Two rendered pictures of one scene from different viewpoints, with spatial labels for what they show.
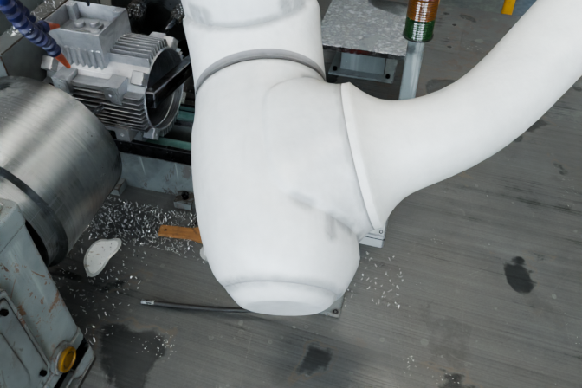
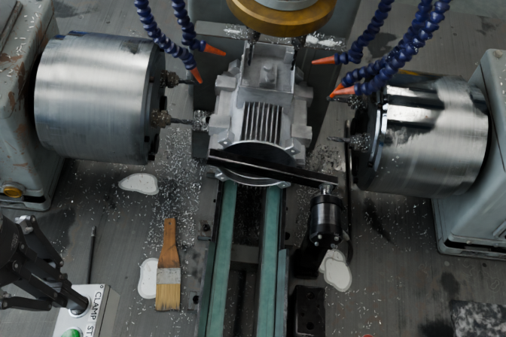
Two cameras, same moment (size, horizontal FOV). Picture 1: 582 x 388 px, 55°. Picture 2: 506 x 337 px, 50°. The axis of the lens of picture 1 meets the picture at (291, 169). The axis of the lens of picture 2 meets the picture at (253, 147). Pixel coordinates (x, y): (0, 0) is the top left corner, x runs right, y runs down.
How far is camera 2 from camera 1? 78 cm
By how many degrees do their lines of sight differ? 46
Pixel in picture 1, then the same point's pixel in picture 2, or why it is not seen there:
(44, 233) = (41, 135)
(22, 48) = (219, 43)
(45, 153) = (80, 104)
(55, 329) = (16, 174)
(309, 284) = not seen: outside the picture
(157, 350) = not seen: hidden behind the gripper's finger
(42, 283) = (12, 150)
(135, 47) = (257, 119)
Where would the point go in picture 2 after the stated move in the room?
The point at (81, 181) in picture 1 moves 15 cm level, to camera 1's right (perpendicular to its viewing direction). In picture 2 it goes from (87, 139) to (90, 212)
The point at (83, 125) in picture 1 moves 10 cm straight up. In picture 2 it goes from (124, 117) to (118, 80)
